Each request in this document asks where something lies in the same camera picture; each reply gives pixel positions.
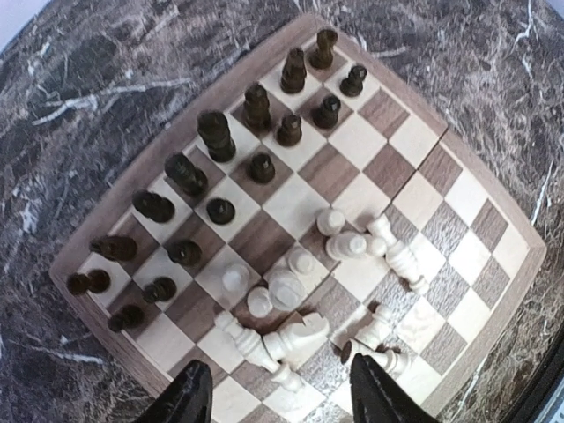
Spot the black chess rook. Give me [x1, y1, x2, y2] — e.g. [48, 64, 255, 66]
[66, 269, 111, 296]
[308, 28, 338, 70]

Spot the wooden chess board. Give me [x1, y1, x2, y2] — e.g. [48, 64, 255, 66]
[49, 13, 546, 422]

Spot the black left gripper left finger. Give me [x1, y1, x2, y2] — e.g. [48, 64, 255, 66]
[140, 360, 212, 423]

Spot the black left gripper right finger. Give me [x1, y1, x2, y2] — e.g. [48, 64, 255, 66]
[350, 353, 434, 423]

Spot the black chess queen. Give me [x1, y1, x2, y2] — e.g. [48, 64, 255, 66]
[164, 152, 208, 197]

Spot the white chess knight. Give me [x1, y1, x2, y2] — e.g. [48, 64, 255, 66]
[263, 313, 330, 366]

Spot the white chess pawn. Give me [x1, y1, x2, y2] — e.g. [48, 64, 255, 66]
[316, 208, 346, 237]
[247, 286, 273, 318]

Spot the white chess king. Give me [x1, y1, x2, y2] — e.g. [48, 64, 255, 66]
[268, 270, 307, 311]

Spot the black chess king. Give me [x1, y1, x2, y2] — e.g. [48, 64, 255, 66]
[197, 110, 236, 163]

